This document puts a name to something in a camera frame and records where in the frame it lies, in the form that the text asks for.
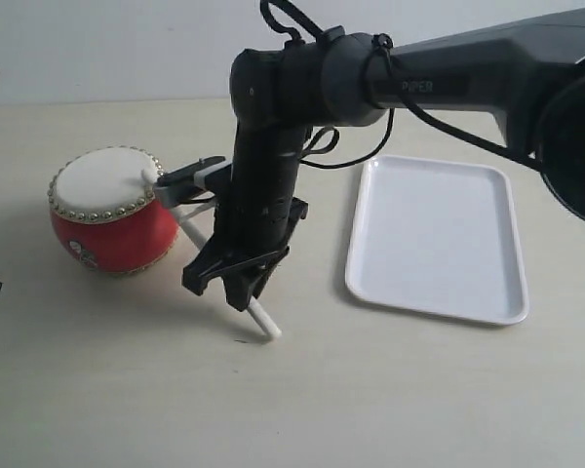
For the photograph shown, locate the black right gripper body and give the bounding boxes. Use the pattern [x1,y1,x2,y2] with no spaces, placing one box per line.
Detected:
[220,123,308,256]

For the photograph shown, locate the white wooden drumstick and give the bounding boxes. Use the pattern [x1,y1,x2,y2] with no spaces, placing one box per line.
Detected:
[141,169,282,340]

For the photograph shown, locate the small red drum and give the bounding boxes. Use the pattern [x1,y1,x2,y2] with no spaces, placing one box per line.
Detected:
[47,145,178,276]

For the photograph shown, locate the white plastic tray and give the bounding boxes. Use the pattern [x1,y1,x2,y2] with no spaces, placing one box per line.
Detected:
[344,155,530,327]

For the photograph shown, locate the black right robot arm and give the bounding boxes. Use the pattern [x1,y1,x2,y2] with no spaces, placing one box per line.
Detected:
[181,1,585,310]

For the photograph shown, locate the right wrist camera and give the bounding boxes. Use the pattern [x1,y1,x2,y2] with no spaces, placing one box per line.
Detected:
[152,156,229,209]

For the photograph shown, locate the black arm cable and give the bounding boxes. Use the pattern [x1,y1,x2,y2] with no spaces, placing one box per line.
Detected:
[258,0,542,172]

